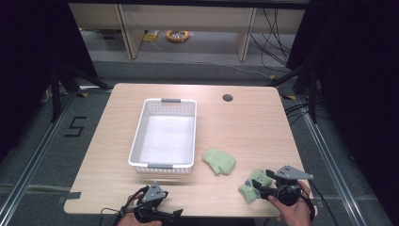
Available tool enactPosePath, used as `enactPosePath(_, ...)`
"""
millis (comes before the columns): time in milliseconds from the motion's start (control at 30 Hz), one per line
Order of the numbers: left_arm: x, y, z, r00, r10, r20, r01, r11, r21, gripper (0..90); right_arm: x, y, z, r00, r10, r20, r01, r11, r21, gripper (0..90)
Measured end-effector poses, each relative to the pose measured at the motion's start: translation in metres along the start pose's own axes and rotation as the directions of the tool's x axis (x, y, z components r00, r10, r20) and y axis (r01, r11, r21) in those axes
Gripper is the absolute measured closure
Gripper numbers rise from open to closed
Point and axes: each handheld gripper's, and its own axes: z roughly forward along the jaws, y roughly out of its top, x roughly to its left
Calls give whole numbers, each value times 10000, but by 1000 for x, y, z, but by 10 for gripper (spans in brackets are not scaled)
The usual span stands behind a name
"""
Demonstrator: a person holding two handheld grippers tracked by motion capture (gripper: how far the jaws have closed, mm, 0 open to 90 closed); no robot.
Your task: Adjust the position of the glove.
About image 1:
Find black right gripper strap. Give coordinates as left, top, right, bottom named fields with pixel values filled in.
left=299, top=185, right=316, bottom=221

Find beige wooden shelf unit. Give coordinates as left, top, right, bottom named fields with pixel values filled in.
left=68, top=3, right=307, bottom=62

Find bundle of black cables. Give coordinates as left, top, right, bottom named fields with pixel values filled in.
left=248, top=8, right=294, bottom=68

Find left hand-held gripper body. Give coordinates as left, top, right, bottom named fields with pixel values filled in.
left=133, top=181, right=169, bottom=221

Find plain green glove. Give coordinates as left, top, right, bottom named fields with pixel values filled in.
left=201, top=148, right=236, bottom=176

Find black floor cables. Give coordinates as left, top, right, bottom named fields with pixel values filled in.
left=283, top=101, right=312, bottom=127

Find person's right hand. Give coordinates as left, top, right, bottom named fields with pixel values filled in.
left=267, top=180, right=315, bottom=226

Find dark curtain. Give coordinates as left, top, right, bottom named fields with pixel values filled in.
left=286, top=0, right=399, bottom=220
left=0, top=0, right=99, bottom=163

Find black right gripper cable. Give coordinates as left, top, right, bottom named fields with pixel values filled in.
left=309, top=180, right=339, bottom=226

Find yellow packet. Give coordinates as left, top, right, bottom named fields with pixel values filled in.
left=142, top=29, right=161, bottom=43

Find thin white floor cable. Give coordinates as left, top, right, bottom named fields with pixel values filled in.
left=150, top=40, right=275, bottom=79

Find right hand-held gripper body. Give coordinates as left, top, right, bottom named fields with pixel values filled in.
left=259, top=165, right=314, bottom=207

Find black metal stand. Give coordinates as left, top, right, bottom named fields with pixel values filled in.
left=49, top=61, right=111, bottom=124
left=266, top=64, right=318, bottom=124

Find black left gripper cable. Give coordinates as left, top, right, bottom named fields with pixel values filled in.
left=99, top=185, right=149, bottom=226

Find person's left hand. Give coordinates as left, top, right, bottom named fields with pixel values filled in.
left=117, top=192, right=163, bottom=226

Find green glove with face print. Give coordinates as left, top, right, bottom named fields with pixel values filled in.
left=237, top=168, right=274, bottom=204

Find aluminium floor rail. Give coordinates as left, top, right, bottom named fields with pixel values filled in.
left=301, top=105, right=369, bottom=226
left=0, top=89, right=79, bottom=222

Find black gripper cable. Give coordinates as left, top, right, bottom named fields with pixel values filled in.
left=99, top=185, right=149, bottom=226
left=309, top=180, right=339, bottom=226

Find white plastic basket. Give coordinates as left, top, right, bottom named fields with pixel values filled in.
left=127, top=97, right=199, bottom=175

